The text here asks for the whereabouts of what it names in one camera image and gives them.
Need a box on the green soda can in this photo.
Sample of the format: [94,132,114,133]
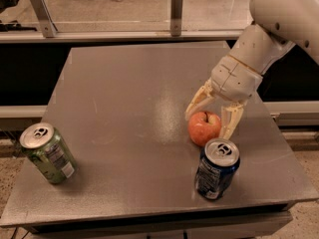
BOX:
[19,122,77,184]

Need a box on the left metal rail bracket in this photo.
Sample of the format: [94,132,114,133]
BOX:
[30,0,58,38]

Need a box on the black chair base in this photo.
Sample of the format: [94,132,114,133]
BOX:
[0,0,37,32]

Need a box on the horizontal metal rail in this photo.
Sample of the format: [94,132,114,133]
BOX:
[0,29,243,44]

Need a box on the red apple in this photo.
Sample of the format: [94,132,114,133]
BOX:
[187,111,221,146]

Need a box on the metal rail bracket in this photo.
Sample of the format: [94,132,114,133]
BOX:
[30,0,58,38]
[170,0,183,37]

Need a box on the blue pepsi can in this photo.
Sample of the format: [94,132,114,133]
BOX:
[194,138,240,200]

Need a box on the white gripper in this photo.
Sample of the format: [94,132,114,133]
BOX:
[184,56,262,139]

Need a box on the middle metal rail bracket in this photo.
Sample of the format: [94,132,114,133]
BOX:
[170,0,183,37]

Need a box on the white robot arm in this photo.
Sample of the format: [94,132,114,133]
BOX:
[185,0,319,139]

